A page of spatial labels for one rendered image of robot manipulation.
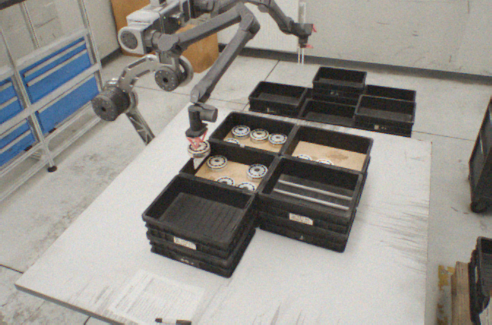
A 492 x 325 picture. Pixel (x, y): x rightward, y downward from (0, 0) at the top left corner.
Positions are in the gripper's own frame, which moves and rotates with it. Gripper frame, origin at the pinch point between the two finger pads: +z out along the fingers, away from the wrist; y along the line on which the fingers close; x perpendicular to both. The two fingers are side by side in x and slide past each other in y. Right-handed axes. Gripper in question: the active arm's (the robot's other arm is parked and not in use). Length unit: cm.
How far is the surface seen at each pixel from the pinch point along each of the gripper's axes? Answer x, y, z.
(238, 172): -13.2, 13.1, 22.9
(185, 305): -21, -55, 35
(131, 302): -1, -62, 35
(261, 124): -11, 50, 18
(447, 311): -128, 35, 104
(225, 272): -30, -37, 31
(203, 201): -6.8, -12.0, 22.8
